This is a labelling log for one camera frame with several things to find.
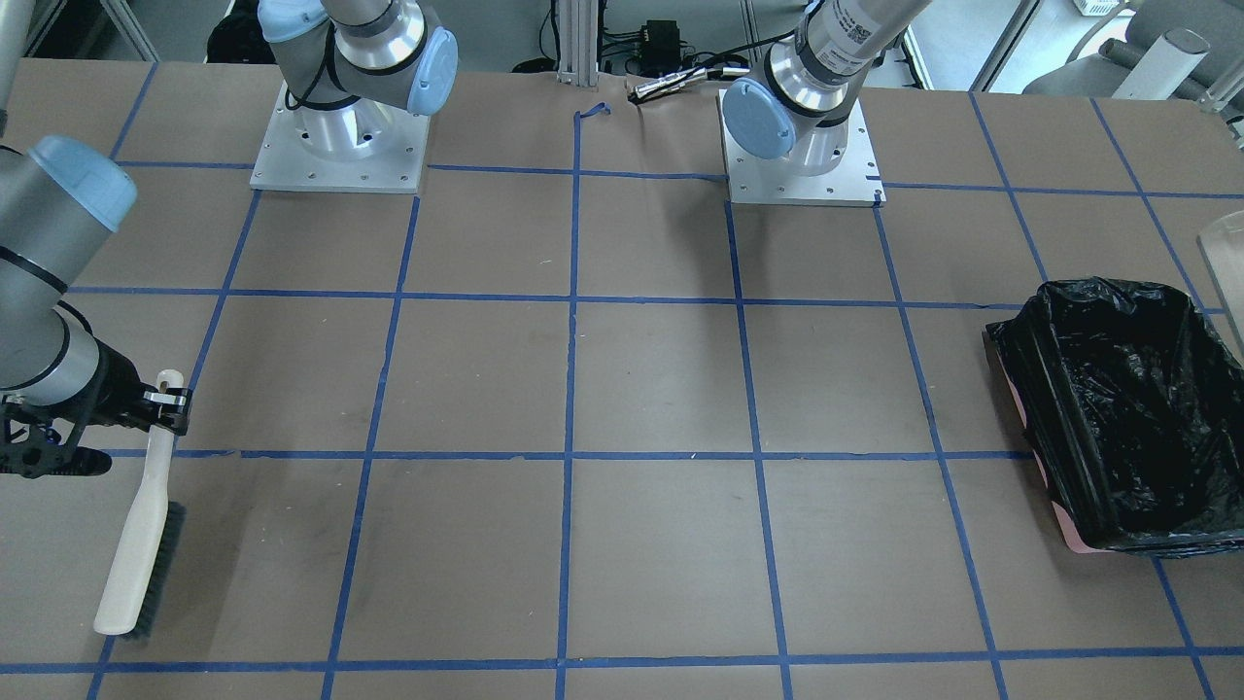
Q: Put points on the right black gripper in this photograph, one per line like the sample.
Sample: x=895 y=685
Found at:
x=119 y=387

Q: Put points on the beige hand brush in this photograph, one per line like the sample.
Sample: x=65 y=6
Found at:
x=143 y=559

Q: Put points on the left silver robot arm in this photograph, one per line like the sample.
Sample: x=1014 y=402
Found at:
x=812 y=78

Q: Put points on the black bag lined bin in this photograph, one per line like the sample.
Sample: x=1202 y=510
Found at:
x=1132 y=405

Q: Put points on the black power adapter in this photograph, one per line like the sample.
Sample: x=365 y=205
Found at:
x=660 y=43

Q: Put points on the grey chair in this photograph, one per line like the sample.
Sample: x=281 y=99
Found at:
x=1170 y=50

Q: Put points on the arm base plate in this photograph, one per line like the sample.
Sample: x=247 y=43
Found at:
x=365 y=147
x=832 y=166

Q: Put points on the aluminium frame post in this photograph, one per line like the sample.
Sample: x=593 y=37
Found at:
x=578 y=41

